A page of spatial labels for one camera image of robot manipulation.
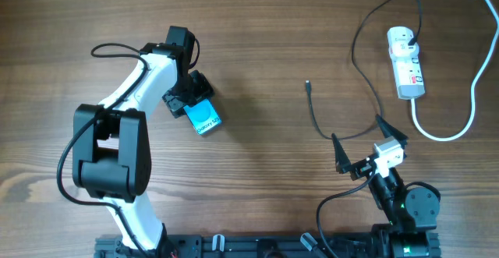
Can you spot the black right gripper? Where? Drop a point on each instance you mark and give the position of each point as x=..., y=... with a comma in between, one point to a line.
x=363, y=165

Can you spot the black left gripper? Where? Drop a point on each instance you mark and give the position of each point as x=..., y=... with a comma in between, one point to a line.
x=181, y=102

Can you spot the smartphone with teal screen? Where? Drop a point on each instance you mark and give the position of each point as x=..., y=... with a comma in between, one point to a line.
x=203, y=116

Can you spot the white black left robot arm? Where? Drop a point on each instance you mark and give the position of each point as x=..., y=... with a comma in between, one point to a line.
x=110, y=144

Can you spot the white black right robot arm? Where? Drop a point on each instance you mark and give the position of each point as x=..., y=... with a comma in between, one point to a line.
x=411, y=209

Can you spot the white USB charger plug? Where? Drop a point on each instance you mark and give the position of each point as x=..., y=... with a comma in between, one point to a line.
x=401, y=49

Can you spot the white power strip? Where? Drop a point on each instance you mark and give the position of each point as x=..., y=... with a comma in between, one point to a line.
x=407, y=72

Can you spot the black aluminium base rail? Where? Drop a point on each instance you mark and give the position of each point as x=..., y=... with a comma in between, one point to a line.
x=265, y=246

